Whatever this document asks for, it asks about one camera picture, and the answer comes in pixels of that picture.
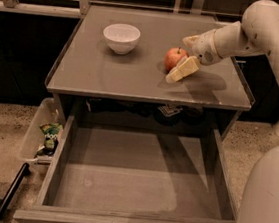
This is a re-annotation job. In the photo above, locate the open grey top drawer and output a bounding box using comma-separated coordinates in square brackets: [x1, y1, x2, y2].
[14, 115, 237, 223]

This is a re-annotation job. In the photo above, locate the green snack bag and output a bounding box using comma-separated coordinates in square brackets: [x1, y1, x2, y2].
[40, 123, 63, 151]

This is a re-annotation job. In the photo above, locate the clear plastic bin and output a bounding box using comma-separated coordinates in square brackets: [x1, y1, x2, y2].
[19, 98, 65, 174]

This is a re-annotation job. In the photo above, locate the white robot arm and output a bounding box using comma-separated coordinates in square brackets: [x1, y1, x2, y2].
[166, 0, 279, 223]

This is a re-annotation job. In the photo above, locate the black pole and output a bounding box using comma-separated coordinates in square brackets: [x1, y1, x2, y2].
[0, 163, 30, 220]

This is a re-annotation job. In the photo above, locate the red apple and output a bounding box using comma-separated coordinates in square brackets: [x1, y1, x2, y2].
[164, 47, 188, 72]

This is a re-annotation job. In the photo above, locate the grey cabinet with top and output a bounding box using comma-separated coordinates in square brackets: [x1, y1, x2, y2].
[40, 0, 264, 144]

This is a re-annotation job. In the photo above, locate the white ceramic bowl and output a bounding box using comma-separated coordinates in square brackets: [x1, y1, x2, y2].
[103, 23, 141, 55]

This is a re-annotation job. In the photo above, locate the metal railing frame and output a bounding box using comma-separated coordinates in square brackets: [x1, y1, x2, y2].
[0, 0, 279, 44]

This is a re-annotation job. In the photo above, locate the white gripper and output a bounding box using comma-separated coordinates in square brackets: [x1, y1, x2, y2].
[165, 29, 222, 84]

